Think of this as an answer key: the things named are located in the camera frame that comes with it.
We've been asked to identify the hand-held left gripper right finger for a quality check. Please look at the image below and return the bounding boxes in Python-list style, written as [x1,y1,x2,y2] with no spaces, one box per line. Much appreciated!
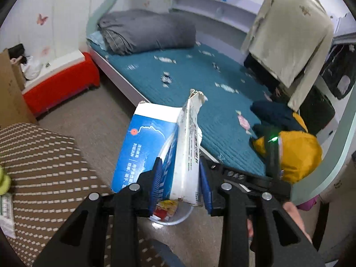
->
[199,156,326,267]

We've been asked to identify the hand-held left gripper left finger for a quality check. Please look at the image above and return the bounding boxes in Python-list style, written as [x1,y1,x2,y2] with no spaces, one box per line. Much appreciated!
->
[33,157,164,267]

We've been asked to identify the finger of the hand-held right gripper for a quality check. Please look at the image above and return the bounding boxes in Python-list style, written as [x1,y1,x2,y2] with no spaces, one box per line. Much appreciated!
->
[207,161,269,194]

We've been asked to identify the blue white torn carton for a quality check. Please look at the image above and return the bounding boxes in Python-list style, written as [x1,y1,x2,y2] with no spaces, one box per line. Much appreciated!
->
[111,89,208,208]

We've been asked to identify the person's right hand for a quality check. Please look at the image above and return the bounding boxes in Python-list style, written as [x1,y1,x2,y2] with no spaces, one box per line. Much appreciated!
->
[282,201,313,244]

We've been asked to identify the yellow jacket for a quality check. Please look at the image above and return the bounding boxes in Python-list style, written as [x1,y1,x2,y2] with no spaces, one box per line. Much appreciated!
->
[252,113,323,184]

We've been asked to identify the navy clothing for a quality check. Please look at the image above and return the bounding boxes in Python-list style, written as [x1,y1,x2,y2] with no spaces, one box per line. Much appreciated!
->
[250,100,300,137]

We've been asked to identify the purple cloth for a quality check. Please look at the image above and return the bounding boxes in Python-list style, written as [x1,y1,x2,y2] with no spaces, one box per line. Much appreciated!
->
[296,195,320,210]

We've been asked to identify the black suitcase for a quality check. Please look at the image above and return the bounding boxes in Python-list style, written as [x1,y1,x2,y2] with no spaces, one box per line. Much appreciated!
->
[300,86,336,134]

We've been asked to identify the brown dotted tablecloth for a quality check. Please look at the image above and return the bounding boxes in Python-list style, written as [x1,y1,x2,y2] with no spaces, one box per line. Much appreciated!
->
[0,122,174,267]

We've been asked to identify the black hanging garment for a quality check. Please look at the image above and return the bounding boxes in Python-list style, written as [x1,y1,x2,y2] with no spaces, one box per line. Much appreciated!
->
[320,43,356,101]

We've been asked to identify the bed with teal sheet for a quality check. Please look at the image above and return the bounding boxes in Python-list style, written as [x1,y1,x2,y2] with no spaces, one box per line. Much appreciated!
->
[87,32,280,177]

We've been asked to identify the beige sweater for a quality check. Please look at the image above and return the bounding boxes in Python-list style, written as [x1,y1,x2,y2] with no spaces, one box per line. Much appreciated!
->
[241,0,334,112]

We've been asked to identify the red bench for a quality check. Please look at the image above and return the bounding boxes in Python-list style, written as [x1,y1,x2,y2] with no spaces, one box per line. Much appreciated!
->
[22,51,101,117]

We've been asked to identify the white printed paper packet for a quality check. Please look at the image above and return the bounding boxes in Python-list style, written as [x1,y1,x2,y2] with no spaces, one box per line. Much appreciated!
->
[0,195,16,238]

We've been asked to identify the yellow crumpled packet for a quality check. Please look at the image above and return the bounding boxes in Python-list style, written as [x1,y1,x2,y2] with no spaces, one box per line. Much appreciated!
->
[0,167,12,196]

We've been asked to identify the grey quilt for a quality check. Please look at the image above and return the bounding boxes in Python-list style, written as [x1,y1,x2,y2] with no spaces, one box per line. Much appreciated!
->
[97,9,196,55]

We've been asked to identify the blue checked pillow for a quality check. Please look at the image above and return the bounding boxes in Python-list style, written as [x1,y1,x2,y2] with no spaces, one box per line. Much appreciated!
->
[87,31,107,51]

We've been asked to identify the white plastic bag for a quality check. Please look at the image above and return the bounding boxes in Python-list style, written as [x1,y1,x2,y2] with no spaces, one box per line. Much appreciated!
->
[19,56,43,81]

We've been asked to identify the brown cardboard box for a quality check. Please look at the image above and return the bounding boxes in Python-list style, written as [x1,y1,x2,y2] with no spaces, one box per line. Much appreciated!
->
[0,49,38,125]

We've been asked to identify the black bag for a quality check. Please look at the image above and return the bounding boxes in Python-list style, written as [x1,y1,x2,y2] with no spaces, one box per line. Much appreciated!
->
[8,44,26,62]

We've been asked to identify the white wardrobe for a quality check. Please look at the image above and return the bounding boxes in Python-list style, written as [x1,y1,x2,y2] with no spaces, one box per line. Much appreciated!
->
[0,0,123,70]

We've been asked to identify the light green bunk bed frame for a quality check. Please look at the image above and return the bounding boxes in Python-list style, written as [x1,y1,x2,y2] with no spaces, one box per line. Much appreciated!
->
[85,0,356,206]

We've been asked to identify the white wall shelf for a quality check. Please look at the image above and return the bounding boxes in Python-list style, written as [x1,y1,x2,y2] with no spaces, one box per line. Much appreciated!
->
[170,0,260,38]

